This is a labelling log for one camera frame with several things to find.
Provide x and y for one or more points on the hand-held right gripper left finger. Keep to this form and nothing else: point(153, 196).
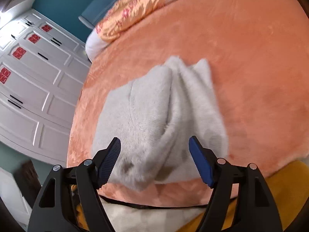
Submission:
point(109, 164)

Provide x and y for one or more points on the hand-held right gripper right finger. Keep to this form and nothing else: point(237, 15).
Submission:
point(200, 164)

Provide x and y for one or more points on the white sweater with black hearts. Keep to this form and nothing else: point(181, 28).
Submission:
point(149, 106)

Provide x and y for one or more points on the cream bed sheet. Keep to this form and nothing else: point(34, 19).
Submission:
point(144, 217)

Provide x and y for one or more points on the dark brown board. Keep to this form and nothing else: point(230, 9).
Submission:
point(27, 181)

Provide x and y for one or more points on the person's yellow clothing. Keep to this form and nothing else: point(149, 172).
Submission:
point(284, 186)

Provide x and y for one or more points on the white low cabinet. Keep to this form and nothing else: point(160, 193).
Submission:
point(12, 198)

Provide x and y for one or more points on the white panelled wardrobe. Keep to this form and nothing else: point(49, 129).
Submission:
point(31, 96)

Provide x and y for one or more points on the orange plush blanket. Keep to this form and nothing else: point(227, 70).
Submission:
point(241, 65)

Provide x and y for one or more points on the orange floral satin pillow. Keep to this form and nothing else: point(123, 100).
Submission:
point(135, 9)

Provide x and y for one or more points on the blue padded headboard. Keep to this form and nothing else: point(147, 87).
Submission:
point(101, 7)

